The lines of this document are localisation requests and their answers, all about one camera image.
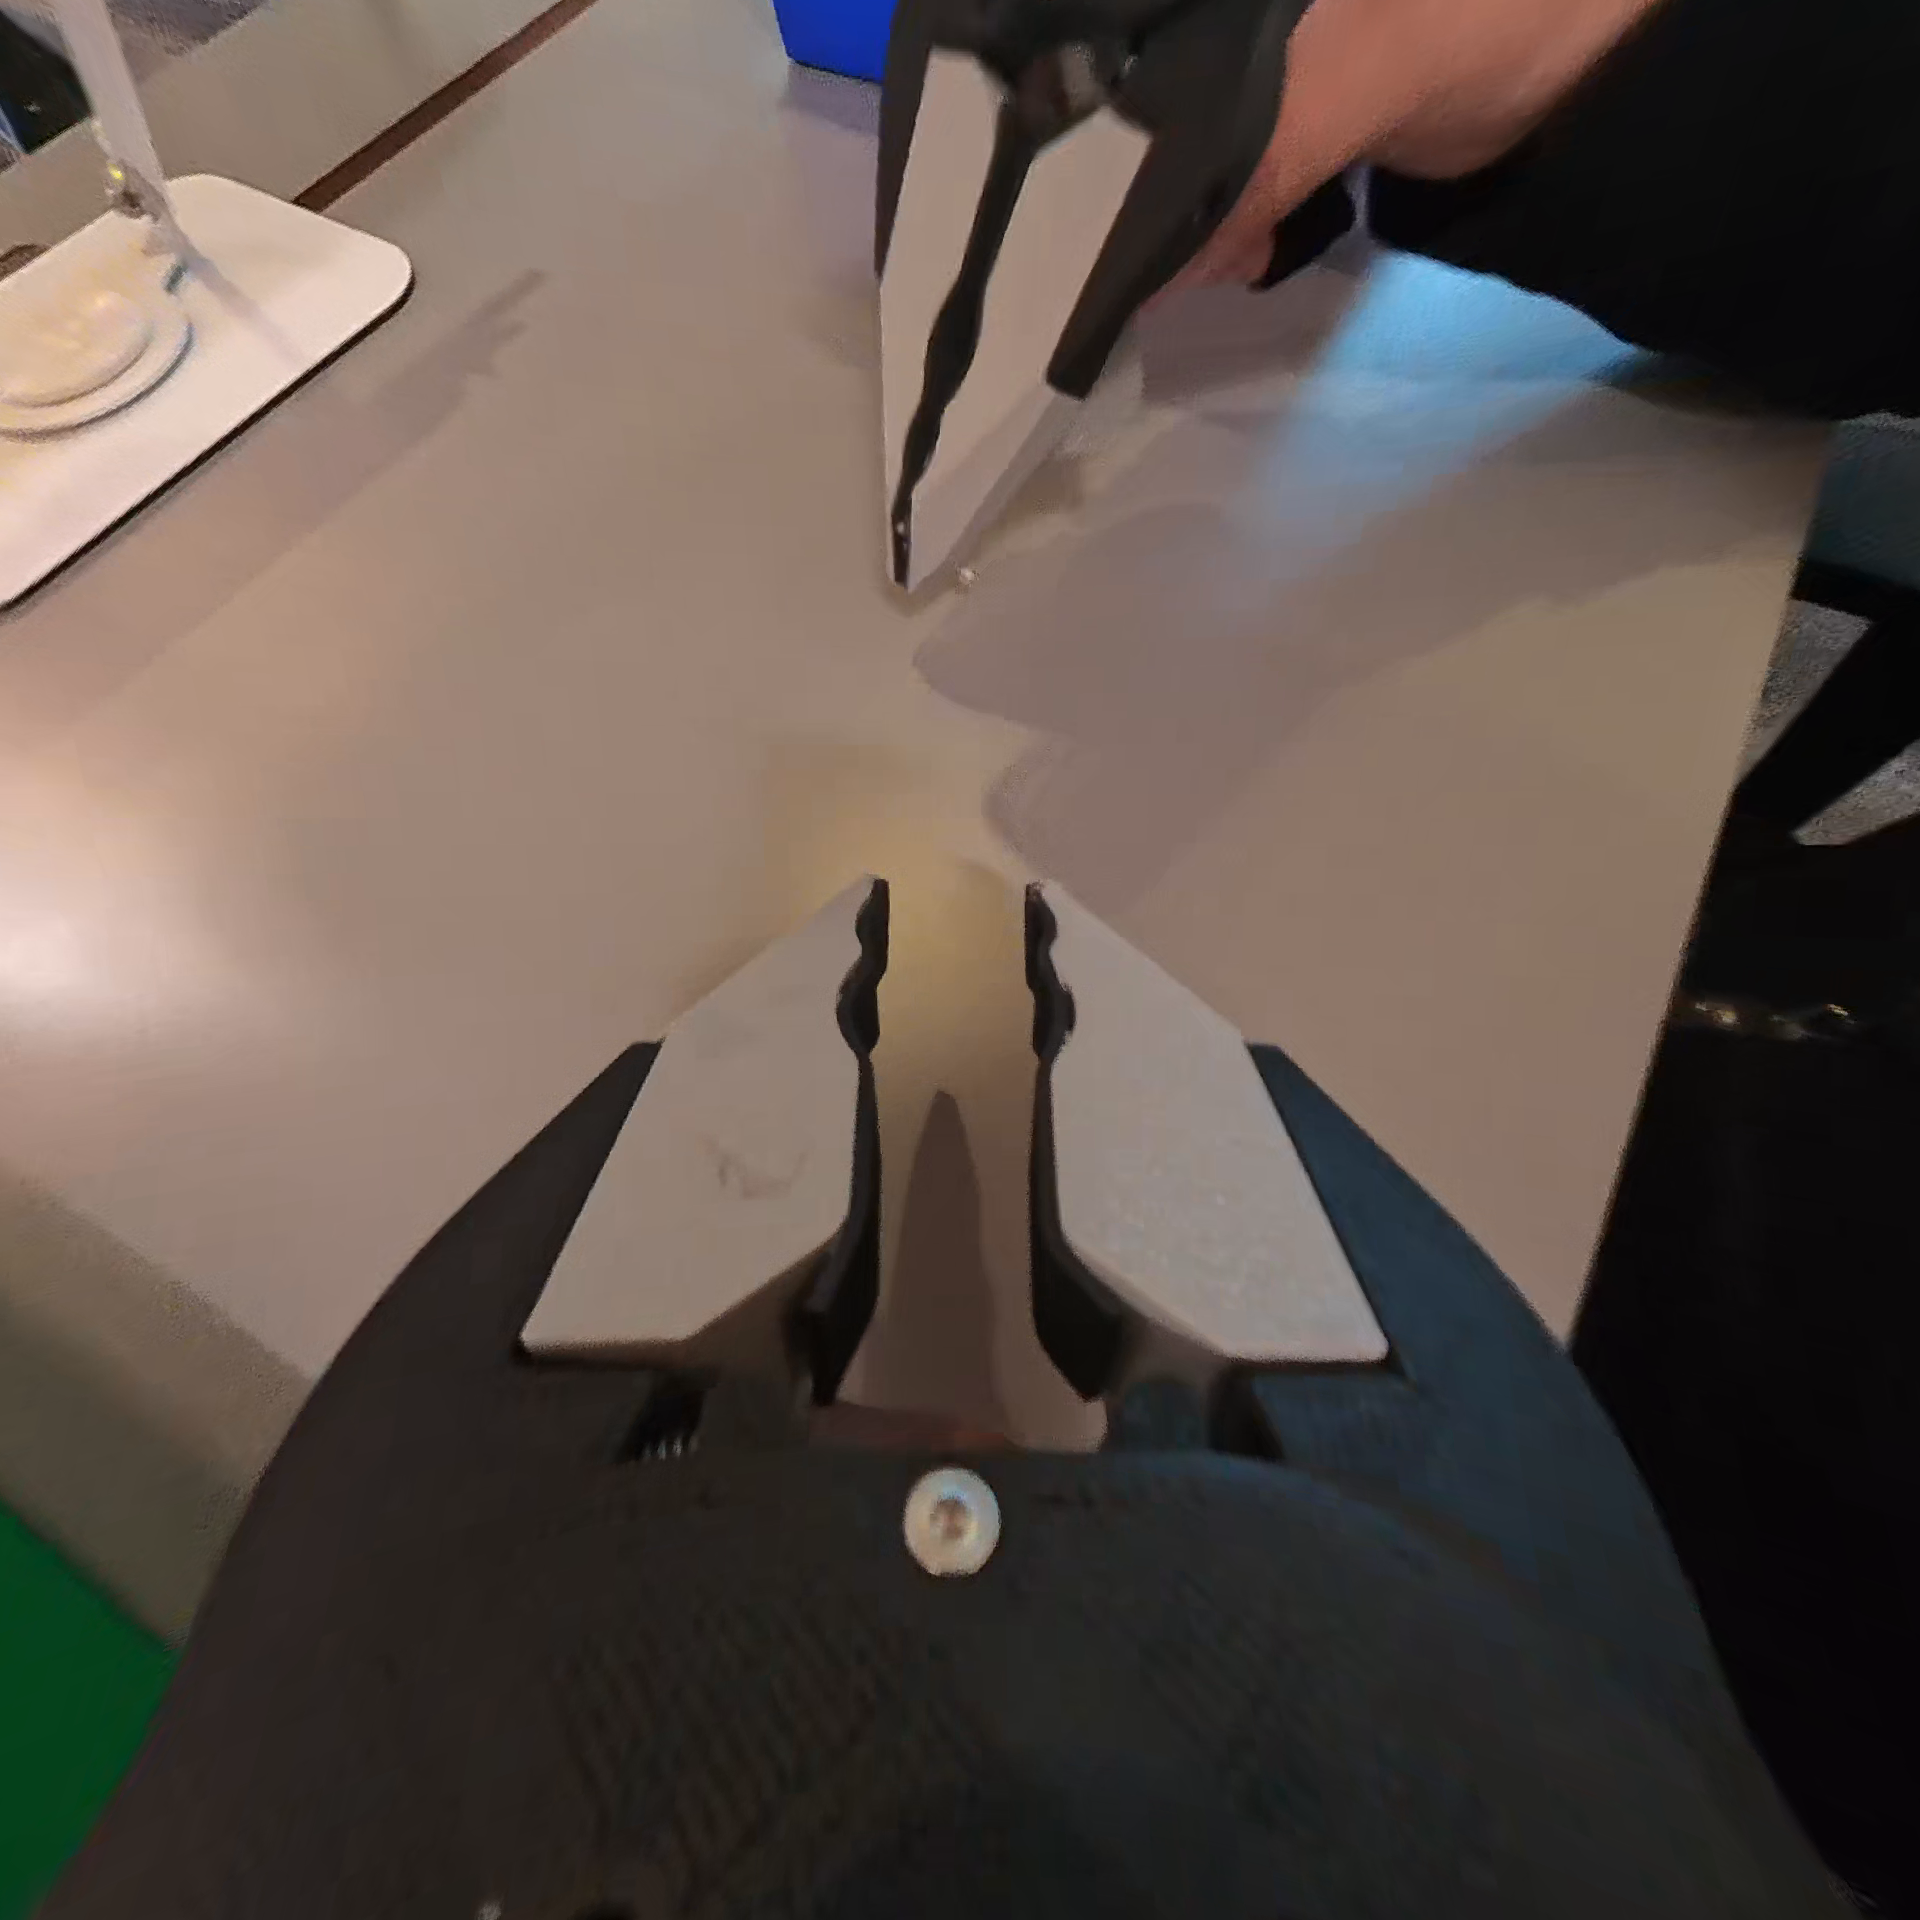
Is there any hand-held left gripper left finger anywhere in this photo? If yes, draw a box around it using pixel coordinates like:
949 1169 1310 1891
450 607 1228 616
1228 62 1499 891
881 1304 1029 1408
517 880 893 1408

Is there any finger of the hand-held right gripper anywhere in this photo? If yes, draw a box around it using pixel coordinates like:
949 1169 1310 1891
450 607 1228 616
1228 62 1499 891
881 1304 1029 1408
875 30 1145 593
1046 83 1265 402

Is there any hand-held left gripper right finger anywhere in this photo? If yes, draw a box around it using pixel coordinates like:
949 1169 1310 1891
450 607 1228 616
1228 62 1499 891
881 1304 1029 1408
1027 881 1392 1403

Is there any person's right forearm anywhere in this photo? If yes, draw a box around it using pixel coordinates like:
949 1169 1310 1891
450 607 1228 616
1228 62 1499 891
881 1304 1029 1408
1359 0 1920 424

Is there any person's right hand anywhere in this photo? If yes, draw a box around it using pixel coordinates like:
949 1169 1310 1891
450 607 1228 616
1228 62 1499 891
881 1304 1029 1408
1193 0 1658 290

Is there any blue plastic bin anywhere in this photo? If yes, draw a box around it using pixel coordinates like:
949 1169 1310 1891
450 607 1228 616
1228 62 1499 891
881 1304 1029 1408
770 0 906 85

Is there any person's dark clothed body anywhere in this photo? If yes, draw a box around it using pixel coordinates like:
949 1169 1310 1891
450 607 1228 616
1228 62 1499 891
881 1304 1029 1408
1568 557 1920 1920

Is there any white display stand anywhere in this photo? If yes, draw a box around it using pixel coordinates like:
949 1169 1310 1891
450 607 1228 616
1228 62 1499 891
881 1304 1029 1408
0 0 415 611

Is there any clear round disc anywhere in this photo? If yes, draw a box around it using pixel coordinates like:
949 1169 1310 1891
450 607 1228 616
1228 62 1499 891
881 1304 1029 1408
0 253 198 441

